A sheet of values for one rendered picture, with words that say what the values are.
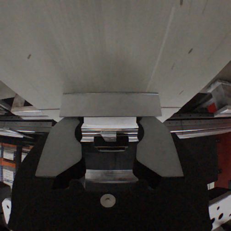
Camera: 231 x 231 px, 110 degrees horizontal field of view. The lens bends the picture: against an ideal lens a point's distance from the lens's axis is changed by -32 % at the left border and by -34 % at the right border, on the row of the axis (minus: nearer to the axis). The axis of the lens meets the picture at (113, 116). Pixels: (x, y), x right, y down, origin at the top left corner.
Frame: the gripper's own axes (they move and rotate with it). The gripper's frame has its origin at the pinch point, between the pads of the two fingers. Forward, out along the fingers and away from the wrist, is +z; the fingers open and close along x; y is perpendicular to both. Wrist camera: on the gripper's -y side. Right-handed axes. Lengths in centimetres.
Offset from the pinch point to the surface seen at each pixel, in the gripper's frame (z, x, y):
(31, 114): 10.5, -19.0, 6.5
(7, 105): 34, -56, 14
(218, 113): 10.7, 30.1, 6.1
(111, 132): 9.5, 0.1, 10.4
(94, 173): 1.6, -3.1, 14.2
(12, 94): 20.9, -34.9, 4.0
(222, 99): 11.8, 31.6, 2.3
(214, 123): 26, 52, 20
